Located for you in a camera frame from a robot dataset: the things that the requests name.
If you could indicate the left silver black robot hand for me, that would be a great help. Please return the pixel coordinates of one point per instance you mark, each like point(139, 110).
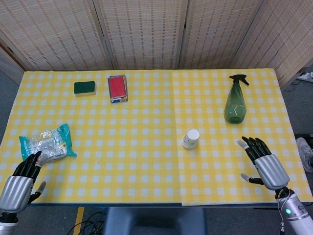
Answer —
point(14, 193)

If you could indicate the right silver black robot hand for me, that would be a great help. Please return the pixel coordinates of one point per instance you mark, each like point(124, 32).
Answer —
point(271, 171)

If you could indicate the white paper cup flower print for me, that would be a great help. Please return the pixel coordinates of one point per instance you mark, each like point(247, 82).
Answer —
point(193, 135)

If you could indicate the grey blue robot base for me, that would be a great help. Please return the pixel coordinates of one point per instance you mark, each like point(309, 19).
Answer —
point(156, 221)

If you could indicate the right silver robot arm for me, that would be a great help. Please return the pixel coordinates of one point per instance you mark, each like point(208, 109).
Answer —
point(296, 215)

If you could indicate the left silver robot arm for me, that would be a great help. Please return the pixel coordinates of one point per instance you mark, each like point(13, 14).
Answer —
point(6, 228)

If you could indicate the white paper cup fern print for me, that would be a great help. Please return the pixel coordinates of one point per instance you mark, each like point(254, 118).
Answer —
point(187, 145)

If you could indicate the white sneaker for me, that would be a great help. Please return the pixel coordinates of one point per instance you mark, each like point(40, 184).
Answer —
point(305, 151)

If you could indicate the yellow white checked tablecloth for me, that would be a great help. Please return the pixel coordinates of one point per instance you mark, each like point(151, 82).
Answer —
point(220, 171)
point(110, 147)

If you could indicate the teal silver snack bag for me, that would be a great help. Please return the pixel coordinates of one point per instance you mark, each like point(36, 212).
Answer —
point(53, 144)

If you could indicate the green spray bottle black trigger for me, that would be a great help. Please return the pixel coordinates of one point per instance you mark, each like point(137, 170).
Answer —
point(234, 105)

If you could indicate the white power strip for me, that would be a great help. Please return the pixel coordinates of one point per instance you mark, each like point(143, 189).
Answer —
point(306, 77)

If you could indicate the green yellow sponge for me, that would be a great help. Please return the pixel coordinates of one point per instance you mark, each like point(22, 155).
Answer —
point(84, 88)

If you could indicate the woven folding screen panel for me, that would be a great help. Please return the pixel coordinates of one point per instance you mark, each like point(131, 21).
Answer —
point(288, 36)
point(215, 31)
point(53, 31)
point(141, 31)

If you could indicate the red blue card box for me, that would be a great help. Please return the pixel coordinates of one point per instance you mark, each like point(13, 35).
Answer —
point(118, 88)

